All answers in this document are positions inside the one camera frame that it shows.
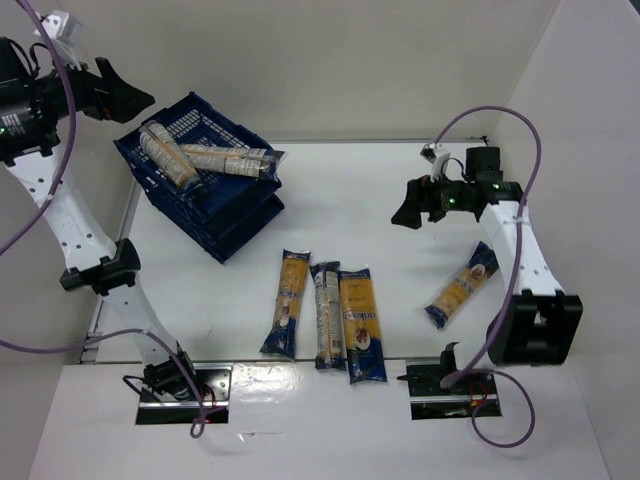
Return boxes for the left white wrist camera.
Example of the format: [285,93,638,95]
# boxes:
[36,10,83,71]

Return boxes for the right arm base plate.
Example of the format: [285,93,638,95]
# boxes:
[397,357,502,420]

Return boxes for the blue stacked plastic trays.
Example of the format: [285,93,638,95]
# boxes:
[114,92,284,263]

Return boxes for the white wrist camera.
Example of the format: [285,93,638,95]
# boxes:
[421,143,451,181]
[36,10,83,71]

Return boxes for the grasped blue yellow spaghetti bag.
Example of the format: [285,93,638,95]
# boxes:
[139,121,203,193]

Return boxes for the left spaghetti bag on table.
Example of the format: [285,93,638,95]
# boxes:
[260,249,311,360]

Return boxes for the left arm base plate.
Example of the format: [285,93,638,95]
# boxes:
[123,363,233,426]

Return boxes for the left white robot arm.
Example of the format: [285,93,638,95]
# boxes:
[1,38,197,401]

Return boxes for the far right spaghetti bag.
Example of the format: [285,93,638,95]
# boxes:
[424,241,499,329]

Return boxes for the middle dark spaghetti bag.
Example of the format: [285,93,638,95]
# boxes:
[309,261,346,371]

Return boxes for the wide yellow spaghetti bag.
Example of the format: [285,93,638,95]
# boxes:
[338,268,387,385]

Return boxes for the pasta bag in tray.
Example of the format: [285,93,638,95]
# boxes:
[180,144,287,181]

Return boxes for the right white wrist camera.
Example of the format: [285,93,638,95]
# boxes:
[421,143,451,181]

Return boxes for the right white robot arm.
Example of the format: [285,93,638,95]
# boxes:
[391,143,583,390]

